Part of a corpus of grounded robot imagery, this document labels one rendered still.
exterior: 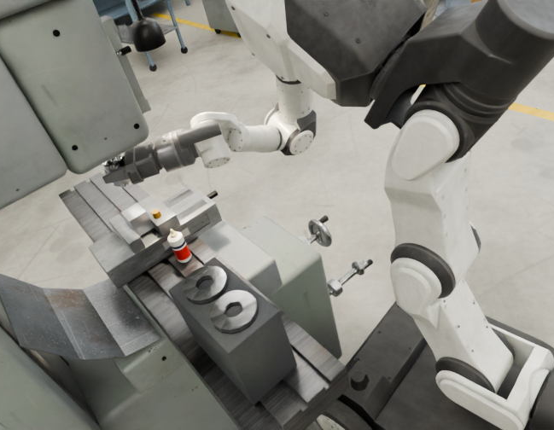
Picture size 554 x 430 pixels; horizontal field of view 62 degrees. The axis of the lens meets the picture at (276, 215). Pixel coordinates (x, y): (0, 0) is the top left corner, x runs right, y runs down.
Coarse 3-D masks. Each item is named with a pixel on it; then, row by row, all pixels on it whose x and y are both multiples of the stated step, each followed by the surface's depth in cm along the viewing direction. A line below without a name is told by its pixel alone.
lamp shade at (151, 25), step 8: (136, 24) 103; (144, 24) 103; (152, 24) 103; (136, 32) 103; (144, 32) 103; (152, 32) 104; (160, 32) 105; (136, 40) 104; (144, 40) 104; (152, 40) 104; (160, 40) 106; (136, 48) 106; (144, 48) 105; (152, 48) 105
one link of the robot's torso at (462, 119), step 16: (432, 96) 70; (448, 96) 68; (416, 112) 72; (448, 112) 68; (464, 112) 67; (480, 112) 67; (464, 128) 68; (480, 128) 69; (464, 144) 70; (448, 160) 73
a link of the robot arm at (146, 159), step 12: (168, 132) 109; (144, 144) 110; (156, 144) 106; (168, 144) 106; (132, 156) 107; (144, 156) 106; (156, 156) 107; (168, 156) 106; (132, 168) 104; (144, 168) 106; (156, 168) 107; (168, 168) 108; (132, 180) 105
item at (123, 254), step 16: (192, 192) 139; (176, 208) 135; (192, 208) 133; (208, 208) 132; (112, 224) 129; (128, 224) 127; (192, 224) 132; (208, 224) 135; (112, 240) 130; (128, 240) 122; (144, 240) 127; (160, 240) 126; (192, 240) 134; (96, 256) 126; (112, 256) 125; (128, 256) 123; (144, 256) 126; (160, 256) 129; (112, 272) 121; (128, 272) 124
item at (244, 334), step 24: (216, 264) 97; (192, 288) 91; (216, 288) 90; (240, 288) 90; (192, 312) 88; (216, 312) 85; (240, 312) 86; (264, 312) 85; (216, 336) 83; (240, 336) 82; (264, 336) 84; (216, 360) 97; (240, 360) 83; (264, 360) 87; (288, 360) 93; (240, 384) 89; (264, 384) 91
